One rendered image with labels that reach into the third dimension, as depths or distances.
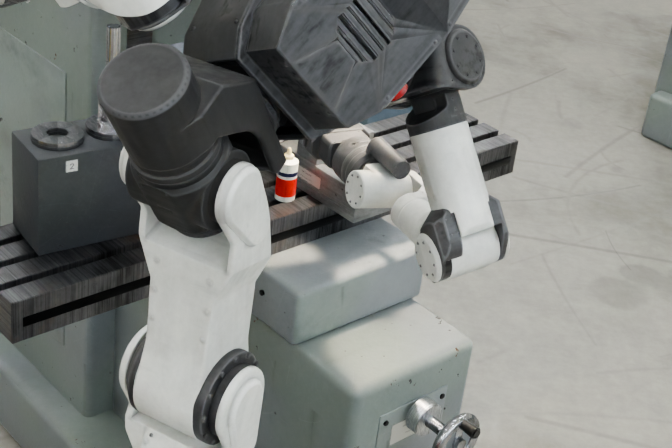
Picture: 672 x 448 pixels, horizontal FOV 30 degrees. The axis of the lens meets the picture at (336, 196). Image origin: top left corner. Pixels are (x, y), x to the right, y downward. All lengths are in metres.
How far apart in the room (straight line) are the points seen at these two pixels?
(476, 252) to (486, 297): 2.14
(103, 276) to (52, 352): 0.96
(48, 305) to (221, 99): 0.74
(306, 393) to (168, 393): 0.65
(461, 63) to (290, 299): 0.68
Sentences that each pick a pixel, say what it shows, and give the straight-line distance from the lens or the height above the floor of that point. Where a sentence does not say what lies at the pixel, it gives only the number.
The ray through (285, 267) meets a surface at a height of 0.88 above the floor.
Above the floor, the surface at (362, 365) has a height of 0.76.
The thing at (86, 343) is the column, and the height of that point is 0.41.
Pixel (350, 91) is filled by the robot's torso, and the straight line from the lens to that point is 1.61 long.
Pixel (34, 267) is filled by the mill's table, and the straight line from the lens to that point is 2.19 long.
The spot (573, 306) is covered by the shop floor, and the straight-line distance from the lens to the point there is 4.10.
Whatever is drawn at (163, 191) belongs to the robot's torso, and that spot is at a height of 1.38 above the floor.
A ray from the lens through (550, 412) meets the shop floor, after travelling 3.61.
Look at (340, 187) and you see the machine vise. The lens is 2.38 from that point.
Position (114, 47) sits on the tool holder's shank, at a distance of 2.16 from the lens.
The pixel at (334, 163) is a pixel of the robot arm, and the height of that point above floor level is 1.13.
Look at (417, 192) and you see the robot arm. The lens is 2.08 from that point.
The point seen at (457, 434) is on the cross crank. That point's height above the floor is 0.68.
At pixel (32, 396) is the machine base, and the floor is 0.20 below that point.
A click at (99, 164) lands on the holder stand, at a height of 1.12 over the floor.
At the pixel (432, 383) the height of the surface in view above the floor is 0.70.
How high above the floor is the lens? 2.13
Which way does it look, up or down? 28 degrees down
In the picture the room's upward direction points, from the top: 7 degrees clockwise
